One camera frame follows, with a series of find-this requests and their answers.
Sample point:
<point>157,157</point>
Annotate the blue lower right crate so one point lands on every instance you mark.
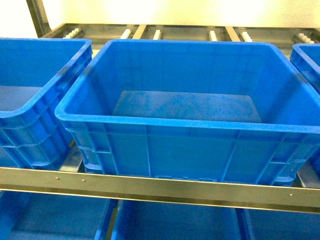
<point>278,225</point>

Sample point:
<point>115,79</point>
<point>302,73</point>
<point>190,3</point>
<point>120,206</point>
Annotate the blue crate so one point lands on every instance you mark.
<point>278,225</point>
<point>144,220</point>
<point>35,74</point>
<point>232,112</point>
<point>36,216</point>
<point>306,59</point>

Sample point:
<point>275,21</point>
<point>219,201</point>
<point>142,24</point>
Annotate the blue lower left crate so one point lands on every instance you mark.
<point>36,216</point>

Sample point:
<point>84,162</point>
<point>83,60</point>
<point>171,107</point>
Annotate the blue lower centre crate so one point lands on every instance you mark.
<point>144,220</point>

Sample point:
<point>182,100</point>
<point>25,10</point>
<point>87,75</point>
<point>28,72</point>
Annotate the steel roller rack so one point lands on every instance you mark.
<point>215,194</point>

